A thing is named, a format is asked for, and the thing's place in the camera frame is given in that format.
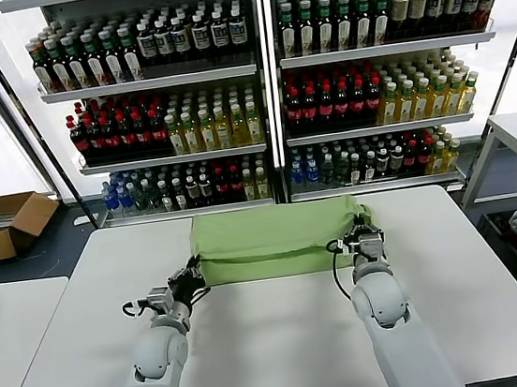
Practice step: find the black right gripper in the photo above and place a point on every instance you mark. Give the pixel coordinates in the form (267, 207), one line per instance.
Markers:
(362, 231)

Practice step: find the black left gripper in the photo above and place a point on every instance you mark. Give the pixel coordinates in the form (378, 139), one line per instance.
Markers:
(185, 285)

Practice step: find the green t-shirt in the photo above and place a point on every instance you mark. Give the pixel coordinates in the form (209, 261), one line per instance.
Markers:
(268, 235)

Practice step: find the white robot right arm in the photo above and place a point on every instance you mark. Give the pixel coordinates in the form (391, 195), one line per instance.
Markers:
(380, 301)

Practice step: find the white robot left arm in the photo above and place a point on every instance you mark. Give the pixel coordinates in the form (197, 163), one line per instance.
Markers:
(155, 352)

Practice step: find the small blue drink bottle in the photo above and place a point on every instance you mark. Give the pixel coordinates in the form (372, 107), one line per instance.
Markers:
(313, 175)
(123, 200)
(109, 201)
(298, 176)

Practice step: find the small cola bottle red cap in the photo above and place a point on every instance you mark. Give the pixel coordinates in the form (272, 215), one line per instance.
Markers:
(222, 186)
(237, 184)

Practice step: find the small yellow tea bottle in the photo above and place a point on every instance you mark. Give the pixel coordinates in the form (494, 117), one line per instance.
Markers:
(436, 162)
(451, 158)
(249, 187)
(262, 186)

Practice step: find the yellow tea bottle green label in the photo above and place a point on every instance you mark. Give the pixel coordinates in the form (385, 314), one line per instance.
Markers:
(470, 96)
(191, 138)
(407, 106)
(423, 104)
(223, 134)
(440, 102)
(391, 108)
(456, 100)
(176, 140)
(240, 132)
(255, 130)
(207, 136)

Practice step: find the small white floor object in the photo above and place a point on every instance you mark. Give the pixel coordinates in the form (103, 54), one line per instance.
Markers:
(83, 220)

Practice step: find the black storage basket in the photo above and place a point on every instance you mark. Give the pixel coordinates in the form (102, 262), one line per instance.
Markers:
(495, 240)

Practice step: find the grey metal shelf rack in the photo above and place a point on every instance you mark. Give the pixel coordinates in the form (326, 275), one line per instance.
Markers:
(150, 83)
(387, 50)

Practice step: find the dark tea bottle green label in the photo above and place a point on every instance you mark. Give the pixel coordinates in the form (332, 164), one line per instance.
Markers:
(76, 69)
(363, 25)
(307, 32)
(112, 65)
(42, 74)
(380, 22)
(287, 34)
(325, 29)
(345, 27)
(93, 67)
(58, 71)
(131, 63)

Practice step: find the dark bottle beige label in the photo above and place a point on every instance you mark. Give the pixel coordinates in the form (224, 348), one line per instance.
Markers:
(399, 11)
(416, 9)

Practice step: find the dark drink bottle blue label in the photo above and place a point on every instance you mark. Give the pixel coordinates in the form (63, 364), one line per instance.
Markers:
(179, 40)
(238, 33)
(220, 35)
(201, 37)
(163, 42)
(452, 4)
(470, 2)
(147, 44)
(435, 6)

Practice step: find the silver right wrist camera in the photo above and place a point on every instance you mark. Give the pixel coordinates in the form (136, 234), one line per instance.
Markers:
(372, 246)

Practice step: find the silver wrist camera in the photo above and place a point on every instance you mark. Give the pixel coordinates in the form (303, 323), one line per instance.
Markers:
(159, 300)
(372, 246)

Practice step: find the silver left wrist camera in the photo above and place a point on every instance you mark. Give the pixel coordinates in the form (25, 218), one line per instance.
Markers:
(159, 300)

